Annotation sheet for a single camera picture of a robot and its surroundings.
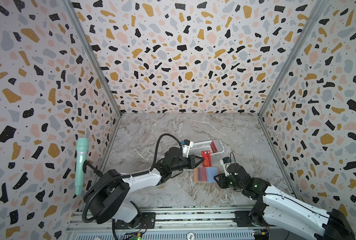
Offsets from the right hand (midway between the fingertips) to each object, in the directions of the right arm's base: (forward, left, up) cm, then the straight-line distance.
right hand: (217, 177), depth 81 cm
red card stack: (+23, 0, -5) cm, 24 cm away
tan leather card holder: (+4, +6, -7) cm, 10 cm away
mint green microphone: (-2, +60, +25) cm, 65 cm away
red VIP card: (+5, +6, +8) cm, 11 cm away
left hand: (+5, +6, +11) cm, 13 cm away
